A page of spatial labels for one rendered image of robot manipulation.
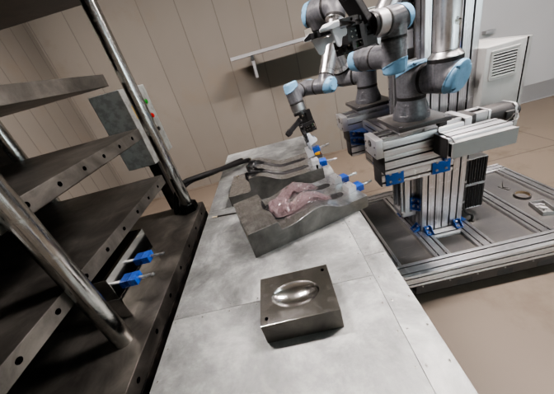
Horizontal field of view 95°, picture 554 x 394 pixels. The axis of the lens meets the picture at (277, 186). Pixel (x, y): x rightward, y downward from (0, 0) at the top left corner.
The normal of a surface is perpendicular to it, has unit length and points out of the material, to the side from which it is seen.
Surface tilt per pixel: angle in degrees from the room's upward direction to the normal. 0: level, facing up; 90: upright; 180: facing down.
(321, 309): 0
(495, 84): 90
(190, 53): 90
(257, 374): 0
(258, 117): 90
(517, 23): 90
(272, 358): 0
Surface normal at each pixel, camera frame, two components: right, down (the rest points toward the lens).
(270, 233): 0.34, 0.36
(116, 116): 0.06, 0.45
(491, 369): -0.25, -0.86
